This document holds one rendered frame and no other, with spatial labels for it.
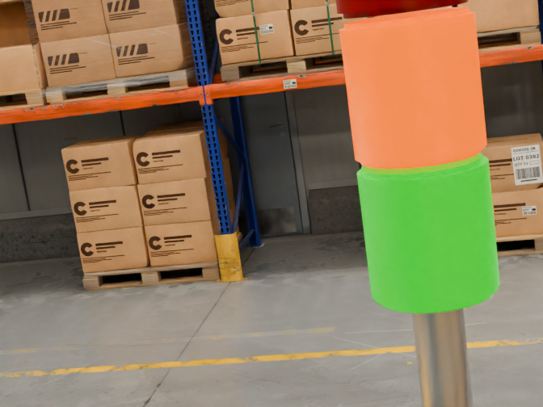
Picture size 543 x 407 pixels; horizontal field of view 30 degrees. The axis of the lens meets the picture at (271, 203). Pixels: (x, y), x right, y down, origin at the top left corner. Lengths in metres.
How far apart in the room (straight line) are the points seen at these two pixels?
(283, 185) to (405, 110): 9.07
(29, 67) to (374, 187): 8.22
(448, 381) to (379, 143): 0.10
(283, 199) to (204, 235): 1.32
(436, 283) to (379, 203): 0.04
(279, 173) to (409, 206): 9.05
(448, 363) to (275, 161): 9.01
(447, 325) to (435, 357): 0.01
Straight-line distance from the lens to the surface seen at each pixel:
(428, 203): 0.37
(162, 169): 8.33
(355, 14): 0.37
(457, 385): 0.41
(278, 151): 9.37
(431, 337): 0.40
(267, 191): 9.47
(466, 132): 0.37
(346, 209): 9.32
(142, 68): 8.19
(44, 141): 10.07
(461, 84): 0.37
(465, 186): 0.37
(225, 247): 8.22
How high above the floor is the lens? 2.29
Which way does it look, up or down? 12 degrees down
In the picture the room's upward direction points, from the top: 8 degrees counter-clockwise
